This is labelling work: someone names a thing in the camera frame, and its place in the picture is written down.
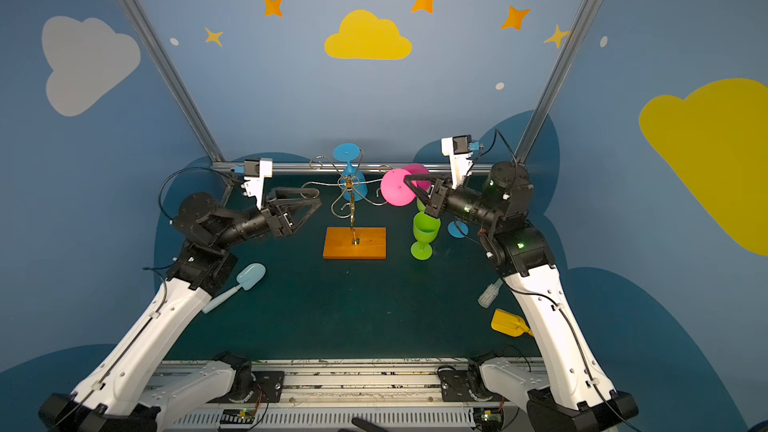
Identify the blue wine glass front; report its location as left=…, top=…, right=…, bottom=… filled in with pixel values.
left=448, top=220, right=469, bottom=239

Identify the blue wine glass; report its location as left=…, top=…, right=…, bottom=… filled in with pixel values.
left=448, top=220, right=469, bottom=239
left=333, top=143, right=368, bottom=202

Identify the magenta wine glass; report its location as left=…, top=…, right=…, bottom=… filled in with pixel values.
left=380, top=164, right=429, bottom=207

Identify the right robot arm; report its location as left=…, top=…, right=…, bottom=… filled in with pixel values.
left=403, top=161, right=639, bottom=431

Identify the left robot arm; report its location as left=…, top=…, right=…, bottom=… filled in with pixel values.
left=38, top=187, right=321, bottom=431

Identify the wooden rack base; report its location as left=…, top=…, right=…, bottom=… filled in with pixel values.
left=323, top=227, right=387, bottom=260

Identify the light blue spatula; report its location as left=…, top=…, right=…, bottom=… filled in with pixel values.
left=202, top=263, right=266, bottom=314

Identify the yellow plastic piece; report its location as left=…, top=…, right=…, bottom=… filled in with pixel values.
left=491, top=309, right=534, bottom=337

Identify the aluminium frame rail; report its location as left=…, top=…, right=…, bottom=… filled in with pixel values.
left=209, top=160, right=528, bottom=176

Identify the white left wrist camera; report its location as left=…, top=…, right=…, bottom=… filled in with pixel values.
left=233, top=158, right=273, bottom=210

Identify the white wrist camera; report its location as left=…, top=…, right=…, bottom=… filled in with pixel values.
left=440, top=135, right=481, bottom=189
left=233, top=158, right=273, bottom=210

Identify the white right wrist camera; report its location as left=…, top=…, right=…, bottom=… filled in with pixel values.
left=440, top=135, right=481, bottom=189

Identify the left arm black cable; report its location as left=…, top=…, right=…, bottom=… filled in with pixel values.
left=157, top=166, right=241, bottom=223

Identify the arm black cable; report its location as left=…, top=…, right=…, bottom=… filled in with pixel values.
left=157, top=166, right=241, bottom=223
left=506, top=287, right=643, bottom=432

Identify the gold wire glass rack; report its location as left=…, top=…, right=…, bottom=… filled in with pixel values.
left=302, top=152, right=384, bottom=246

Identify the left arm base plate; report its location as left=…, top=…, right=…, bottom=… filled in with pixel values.
left=210, top=370, right=285, bottom=405

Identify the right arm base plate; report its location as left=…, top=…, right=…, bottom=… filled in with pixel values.
left=436, top=365, right=512, bottom=404

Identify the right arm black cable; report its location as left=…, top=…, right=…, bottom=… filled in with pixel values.
left=506, top=287, right=643, bottom=432

